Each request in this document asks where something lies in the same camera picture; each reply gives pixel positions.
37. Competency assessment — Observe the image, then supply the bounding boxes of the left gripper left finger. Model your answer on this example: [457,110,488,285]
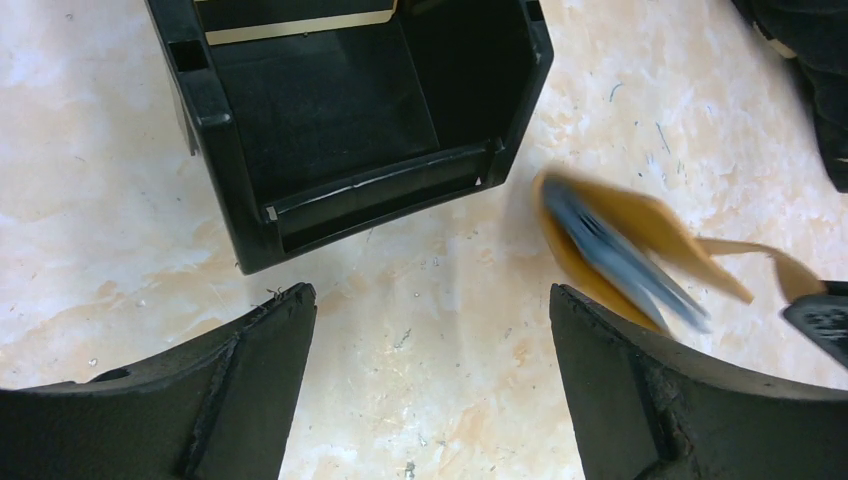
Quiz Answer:
[1,283,317,479]

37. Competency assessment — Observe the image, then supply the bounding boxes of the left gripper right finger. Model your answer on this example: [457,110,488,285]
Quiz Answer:
[549,285,847,479]

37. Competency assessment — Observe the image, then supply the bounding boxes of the black blanket yellow flowers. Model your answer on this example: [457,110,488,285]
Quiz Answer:
[733,0,847,194]

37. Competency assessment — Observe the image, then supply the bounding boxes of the black plastic card bin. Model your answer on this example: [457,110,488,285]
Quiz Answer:
[147,0,554,275]

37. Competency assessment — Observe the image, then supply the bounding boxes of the grey credit card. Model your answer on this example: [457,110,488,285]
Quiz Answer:
[540,177,710,334]

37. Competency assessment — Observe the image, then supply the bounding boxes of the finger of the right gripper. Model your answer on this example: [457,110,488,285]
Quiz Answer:
[782,281,847,368]

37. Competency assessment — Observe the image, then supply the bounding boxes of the gold card in bin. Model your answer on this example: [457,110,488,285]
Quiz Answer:
[194,0,397,45]

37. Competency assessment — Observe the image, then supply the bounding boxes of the yellow leather card holder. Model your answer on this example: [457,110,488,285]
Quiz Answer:
[533,169,825,336]

